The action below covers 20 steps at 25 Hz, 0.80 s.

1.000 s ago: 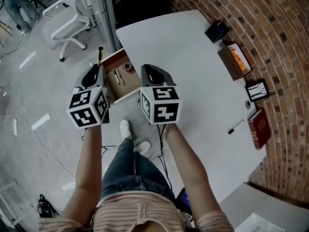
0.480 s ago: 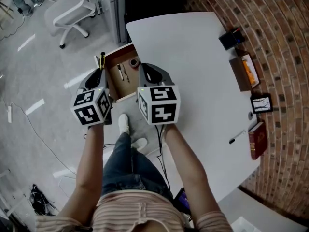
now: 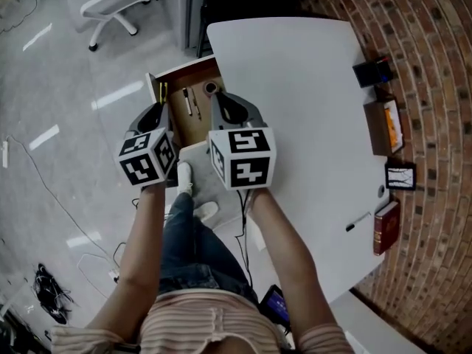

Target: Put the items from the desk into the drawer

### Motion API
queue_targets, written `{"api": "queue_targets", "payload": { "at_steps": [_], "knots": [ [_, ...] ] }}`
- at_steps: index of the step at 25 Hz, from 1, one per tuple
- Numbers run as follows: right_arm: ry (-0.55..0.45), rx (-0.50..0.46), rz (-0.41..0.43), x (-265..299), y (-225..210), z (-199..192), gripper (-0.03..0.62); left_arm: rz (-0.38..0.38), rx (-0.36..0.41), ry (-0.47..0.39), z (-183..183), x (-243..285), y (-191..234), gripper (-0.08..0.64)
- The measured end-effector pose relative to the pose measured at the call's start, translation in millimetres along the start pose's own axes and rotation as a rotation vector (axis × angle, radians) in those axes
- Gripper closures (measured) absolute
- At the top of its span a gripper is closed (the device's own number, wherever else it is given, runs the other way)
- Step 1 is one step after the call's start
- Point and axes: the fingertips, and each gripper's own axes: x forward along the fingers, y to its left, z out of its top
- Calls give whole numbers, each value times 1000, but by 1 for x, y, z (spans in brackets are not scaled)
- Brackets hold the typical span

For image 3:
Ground red hardcover book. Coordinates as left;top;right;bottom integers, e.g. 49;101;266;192
372;199;402;257

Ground person's left forearm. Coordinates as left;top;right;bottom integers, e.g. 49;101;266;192
85;181;167;343

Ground black cable bundle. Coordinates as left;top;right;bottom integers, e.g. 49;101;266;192
32;263;75;326

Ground blue jeans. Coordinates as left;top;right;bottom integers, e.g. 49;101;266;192
158;192;260;306

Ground white cabinet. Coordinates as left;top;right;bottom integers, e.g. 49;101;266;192
176;0;208;52

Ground black device blue screen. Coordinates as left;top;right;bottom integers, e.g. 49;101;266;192
257;283;293;325

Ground black picture frame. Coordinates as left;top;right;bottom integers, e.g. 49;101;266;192
383;162;418;192

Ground person's right forearm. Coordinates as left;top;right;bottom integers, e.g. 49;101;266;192
246;187;343;343

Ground thin dark pen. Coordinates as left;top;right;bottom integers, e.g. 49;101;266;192
190;86;203;120

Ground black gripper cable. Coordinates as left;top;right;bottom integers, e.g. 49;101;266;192
235;189;256;291

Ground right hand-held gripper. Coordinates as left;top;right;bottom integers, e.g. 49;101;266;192
207;91;278;192

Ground striped pink top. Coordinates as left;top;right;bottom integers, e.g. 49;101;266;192
50;288;355;354

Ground black pen holder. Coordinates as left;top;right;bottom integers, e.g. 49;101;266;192
352;56;392;89

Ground white office chair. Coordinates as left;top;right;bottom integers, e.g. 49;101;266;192
66;0;155;52

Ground white desk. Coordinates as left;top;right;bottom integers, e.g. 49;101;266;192
206;16;392;305

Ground black white marker pen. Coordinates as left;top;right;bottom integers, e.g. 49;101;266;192
345;211;372;233

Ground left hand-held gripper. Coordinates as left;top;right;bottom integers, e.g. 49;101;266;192
117;101;178;189

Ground white side table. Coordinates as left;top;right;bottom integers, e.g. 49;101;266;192
327;291;431;354

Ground orange card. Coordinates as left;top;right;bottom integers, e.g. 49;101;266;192
383;106;398;148

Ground black floor cable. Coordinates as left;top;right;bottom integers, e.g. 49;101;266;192
0;0;40;35

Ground white shoe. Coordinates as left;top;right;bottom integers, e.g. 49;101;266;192
176;161;194;198
192;201;220;224

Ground white floor cable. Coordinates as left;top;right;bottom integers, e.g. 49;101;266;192
6;134;119;273

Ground wooden drawer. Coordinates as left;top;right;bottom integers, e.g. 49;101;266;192
145;54;226;190

